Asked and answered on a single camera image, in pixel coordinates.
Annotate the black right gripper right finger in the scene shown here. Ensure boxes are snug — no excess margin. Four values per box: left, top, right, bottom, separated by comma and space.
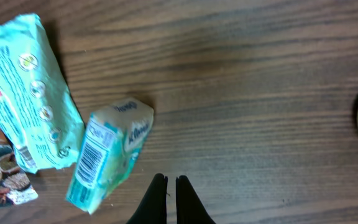
176, 175, 215, 224

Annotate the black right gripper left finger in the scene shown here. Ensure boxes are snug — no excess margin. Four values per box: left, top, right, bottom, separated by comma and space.
127, 173, 168, 224

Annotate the small teal gum pack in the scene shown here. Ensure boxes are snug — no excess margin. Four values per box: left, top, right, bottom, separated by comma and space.
66, 98, 154, 215

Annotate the teal snack packet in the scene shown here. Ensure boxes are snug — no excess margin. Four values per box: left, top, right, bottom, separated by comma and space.
0, 14, 85, 174

